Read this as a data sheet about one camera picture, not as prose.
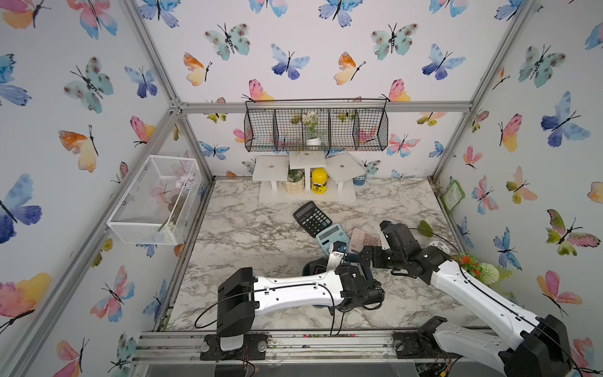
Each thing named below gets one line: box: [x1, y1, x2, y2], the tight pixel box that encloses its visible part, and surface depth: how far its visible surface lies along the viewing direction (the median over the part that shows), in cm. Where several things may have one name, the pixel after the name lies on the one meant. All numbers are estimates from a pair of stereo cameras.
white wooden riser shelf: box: [252, 150, 367, 204], surface depth 111 cm
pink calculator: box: [348, 227, 383, 253], surface depth 98 cm
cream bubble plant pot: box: [284, 168, 306, 195], surface depth 112 cm
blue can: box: [352, 175, 367, 187], surface depth 117 cm
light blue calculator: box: [315, 223, 351, 256], surface depth 98 cm
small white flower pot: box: [301, 110, 323, 147], surface depth 95 cm
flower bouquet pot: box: [452, 253, 500, 286], surface depth 74 cm
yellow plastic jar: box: [311, 168, 328, 195], surface depth 109 cm
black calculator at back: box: [292, 200, 333, 238], surface depth 105 cm
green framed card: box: [441, 179, 466, 213], surface depth 112 cm
